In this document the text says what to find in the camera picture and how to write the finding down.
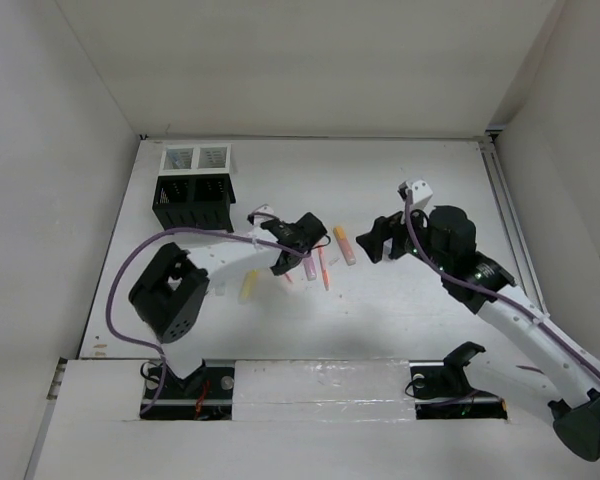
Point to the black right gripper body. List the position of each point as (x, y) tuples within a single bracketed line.
[(420, 232)]

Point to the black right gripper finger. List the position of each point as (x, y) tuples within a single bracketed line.
[(396, 249), (373, 241)]

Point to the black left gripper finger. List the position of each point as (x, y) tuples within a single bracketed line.
[(285, 263), (302, 254)]

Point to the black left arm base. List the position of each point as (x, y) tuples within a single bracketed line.
[(205, 395)]

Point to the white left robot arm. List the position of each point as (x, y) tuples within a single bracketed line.
[(169, 294)]

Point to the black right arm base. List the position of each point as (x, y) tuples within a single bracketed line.
[(441, 391)]

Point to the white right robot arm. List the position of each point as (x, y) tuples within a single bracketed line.
[(562, 386)]

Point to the purple highlighter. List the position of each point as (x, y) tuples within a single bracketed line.
[(310, 269)]

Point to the orange highlighter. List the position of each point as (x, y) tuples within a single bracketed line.
[(344, 245)]

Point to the orange double-tip pen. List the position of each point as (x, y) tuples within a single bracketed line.
[(323, 268)]

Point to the yellow highlighter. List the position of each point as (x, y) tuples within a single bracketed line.
[(248, 286)]

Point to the black mesh organizer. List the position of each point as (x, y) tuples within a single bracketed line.
[(200, 201)]

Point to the white mesh organizer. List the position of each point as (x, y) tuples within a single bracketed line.
[(200, 159)]

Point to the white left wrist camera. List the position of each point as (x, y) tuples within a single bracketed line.
[(260, 215)]

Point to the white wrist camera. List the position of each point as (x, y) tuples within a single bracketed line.
[(419, 191), (260, 215)]

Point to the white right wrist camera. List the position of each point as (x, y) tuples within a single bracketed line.
[(419, 191)]

